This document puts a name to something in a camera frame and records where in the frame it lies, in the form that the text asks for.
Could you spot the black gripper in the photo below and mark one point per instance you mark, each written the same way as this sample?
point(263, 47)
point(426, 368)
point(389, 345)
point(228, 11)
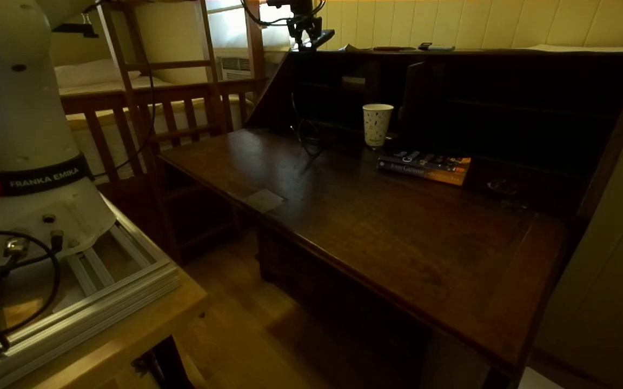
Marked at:
point(303, 13)

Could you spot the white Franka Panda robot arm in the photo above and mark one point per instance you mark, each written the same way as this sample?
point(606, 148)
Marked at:
point(10, 93)

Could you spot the dark wooden secretary desk cabinet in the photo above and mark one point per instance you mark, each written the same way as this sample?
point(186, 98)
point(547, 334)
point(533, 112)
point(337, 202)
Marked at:
point(412, 251)

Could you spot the bright window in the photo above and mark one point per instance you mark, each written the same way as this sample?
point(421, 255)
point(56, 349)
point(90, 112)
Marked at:
point(228, 29)

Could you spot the white speckled paper cup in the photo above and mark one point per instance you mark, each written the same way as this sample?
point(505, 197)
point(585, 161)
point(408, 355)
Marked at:
point(376, 123)

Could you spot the pale rectangular sticker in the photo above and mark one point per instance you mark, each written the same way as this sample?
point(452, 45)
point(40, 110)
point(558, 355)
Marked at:
point(263, 200)

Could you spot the dark wooden chair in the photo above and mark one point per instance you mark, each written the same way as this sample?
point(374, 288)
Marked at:
point(195, 217)

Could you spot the white bed mattress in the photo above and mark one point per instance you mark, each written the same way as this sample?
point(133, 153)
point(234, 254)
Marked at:
point(85, 77)

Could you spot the light wooden robot stand table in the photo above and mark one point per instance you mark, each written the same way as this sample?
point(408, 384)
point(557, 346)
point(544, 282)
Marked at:
point(130, 338)

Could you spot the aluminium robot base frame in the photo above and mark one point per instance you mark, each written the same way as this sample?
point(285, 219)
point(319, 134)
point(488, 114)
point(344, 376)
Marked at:
point(108, 282)

